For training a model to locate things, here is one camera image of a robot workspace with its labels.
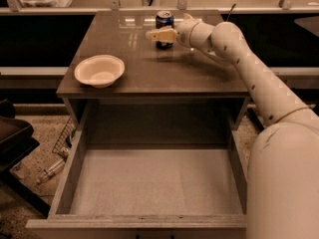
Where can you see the wire mesh basket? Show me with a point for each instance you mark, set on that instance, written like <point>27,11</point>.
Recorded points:
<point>63,144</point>

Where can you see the clear plastic bottle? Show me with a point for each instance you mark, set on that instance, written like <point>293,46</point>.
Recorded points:
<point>51,172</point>

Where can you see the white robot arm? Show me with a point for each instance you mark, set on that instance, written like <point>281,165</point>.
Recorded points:
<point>283,166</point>

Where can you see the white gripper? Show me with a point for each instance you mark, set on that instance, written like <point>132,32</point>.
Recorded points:
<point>183,33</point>

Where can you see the blue pepsi can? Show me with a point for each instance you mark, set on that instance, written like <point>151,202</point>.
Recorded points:
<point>164,18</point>

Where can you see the black chair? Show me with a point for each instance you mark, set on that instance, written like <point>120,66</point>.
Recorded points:
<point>16,142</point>

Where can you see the white paper bowl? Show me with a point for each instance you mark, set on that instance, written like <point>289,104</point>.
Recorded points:
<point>99,71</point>

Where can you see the open grey top drawer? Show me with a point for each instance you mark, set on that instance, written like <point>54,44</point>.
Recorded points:
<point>149,171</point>

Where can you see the grey cabinet with glossy top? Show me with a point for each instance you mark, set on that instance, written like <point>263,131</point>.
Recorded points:
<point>174,98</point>

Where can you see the black metal stand legs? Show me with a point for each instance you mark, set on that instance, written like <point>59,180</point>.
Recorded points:
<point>252,115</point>

